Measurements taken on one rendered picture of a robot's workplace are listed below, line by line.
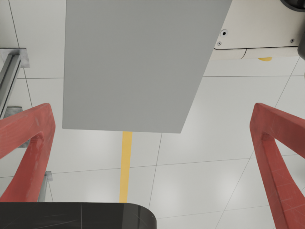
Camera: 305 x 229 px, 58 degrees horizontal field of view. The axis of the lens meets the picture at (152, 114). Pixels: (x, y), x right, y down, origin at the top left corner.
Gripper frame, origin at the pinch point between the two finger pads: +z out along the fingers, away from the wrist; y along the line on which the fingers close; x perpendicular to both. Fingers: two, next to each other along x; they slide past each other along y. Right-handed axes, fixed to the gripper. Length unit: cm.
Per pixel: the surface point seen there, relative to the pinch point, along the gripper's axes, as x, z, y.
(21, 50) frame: 32, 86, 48
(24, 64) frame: 38, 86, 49
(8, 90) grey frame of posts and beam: 37, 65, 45
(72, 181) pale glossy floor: 114, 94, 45
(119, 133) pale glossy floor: 81, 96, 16
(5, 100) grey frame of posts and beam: 38, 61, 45
